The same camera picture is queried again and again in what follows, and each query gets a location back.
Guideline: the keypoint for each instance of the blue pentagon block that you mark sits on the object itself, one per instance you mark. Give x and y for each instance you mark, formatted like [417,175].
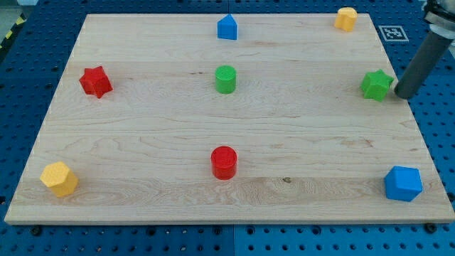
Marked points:
[227,28]

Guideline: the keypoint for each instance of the white fiducial marker tag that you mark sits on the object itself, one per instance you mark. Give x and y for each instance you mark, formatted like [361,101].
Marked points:
[393,33]

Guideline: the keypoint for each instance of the robot arm end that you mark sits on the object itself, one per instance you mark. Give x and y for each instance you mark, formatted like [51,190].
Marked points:
[439,14]

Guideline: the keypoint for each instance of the green cylinder block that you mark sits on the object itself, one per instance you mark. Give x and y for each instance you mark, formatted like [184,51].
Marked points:
[225,79]

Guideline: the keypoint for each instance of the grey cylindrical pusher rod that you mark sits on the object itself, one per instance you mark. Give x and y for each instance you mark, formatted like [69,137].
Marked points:
[428,55]

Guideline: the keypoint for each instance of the red cylinder block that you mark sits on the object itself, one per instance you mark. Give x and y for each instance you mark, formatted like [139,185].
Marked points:
[224,162]

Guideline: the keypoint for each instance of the blue cube block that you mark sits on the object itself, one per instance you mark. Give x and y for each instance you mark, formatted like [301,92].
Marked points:
[403,183]

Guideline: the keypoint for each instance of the yellow hexagon block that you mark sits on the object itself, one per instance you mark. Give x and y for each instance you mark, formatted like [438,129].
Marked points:
[59,178]

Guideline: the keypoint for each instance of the red star block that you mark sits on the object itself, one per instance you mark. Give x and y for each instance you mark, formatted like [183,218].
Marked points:
[95,82]

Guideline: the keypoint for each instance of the wooden board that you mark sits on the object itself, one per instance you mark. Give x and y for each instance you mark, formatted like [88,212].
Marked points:
[310,148]

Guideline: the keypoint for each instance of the yellow heart block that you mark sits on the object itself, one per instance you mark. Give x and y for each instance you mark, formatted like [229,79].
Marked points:
[346,18]

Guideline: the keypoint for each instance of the green star block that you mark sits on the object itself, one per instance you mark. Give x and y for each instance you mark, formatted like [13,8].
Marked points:
[375,85]

